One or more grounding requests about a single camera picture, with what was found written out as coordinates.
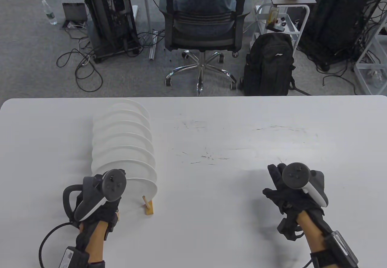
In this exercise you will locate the person's right hand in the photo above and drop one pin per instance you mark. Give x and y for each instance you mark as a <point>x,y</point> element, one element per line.
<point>281,195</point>

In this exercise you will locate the person's left hand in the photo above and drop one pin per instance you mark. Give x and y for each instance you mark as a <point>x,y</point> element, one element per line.
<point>105,213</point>

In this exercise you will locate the wooden dish rack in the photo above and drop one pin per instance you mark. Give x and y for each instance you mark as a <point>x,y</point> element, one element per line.
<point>148,210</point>

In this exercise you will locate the person's left forearm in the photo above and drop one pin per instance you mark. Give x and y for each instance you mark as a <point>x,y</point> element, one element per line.
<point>96,243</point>

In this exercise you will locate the black and white controller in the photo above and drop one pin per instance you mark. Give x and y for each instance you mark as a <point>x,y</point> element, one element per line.
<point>113,185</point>
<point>294,175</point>

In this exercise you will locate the black backpack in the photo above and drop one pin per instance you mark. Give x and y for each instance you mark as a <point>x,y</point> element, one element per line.
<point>269,65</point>

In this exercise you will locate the black office chair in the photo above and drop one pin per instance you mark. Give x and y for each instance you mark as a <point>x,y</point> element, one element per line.
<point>208,45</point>

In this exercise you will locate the aluminium profile bars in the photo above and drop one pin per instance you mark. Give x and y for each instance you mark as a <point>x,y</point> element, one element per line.
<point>152,47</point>

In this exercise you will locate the yellow bottle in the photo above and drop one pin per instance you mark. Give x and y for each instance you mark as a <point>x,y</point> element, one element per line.
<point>273,15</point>

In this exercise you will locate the black computer tower right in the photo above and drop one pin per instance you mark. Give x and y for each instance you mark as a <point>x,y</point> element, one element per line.
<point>338,14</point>

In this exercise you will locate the black computer tower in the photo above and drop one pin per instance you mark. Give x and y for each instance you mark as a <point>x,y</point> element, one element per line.
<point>108,14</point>
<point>338,14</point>

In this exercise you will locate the dark grey laptop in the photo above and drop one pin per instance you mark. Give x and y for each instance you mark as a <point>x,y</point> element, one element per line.
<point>74,11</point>

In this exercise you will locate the clear water bottle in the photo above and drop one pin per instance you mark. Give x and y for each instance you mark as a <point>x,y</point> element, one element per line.
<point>50,15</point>

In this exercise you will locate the white pole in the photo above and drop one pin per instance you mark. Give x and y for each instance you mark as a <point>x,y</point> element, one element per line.
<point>147,5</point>

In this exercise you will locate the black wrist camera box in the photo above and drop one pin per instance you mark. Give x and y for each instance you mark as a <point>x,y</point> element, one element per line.
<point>71,257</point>
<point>341,248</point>

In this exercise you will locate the white shelf frame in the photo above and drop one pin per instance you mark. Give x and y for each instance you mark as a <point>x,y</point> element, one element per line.
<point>360,79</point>

